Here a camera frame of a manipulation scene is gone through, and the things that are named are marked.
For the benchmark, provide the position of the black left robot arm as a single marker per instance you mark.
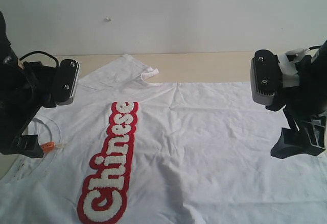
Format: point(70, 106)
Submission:
point(3, 40)

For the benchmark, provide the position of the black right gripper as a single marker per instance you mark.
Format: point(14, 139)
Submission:
point(302, 98)

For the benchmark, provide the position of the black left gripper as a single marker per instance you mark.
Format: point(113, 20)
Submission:
point(25, 88)

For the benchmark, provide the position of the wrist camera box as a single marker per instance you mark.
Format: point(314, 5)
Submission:
point(65, 81)
point(265, 77)

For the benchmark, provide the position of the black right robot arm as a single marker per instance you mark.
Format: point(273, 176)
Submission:
point(294, 82)

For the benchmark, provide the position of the white t-shirt red lettering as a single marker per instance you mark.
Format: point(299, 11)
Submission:
point(127, 151)

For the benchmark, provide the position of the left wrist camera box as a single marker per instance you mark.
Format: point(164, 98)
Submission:
point(65, 81)

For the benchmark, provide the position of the orange neck tag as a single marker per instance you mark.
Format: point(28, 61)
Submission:
point(48, 147)

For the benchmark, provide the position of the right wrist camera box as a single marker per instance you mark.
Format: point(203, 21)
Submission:
point(265, 77)

